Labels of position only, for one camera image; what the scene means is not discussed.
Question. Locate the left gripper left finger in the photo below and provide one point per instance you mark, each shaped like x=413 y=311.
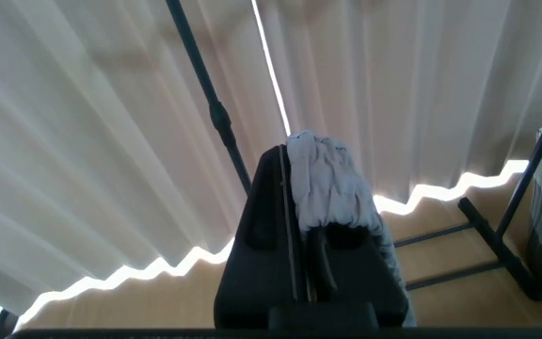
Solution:
x=252 y=282

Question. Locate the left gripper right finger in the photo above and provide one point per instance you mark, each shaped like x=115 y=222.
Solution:
x=370 y=292

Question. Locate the pale grey shorts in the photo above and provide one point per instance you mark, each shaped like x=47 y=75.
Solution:
x=327 y=188

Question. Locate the black clothes rack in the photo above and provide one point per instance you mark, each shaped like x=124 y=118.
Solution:
x=219 y=117

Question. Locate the beige curtain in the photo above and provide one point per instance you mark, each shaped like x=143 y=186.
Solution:
x=87 y=141

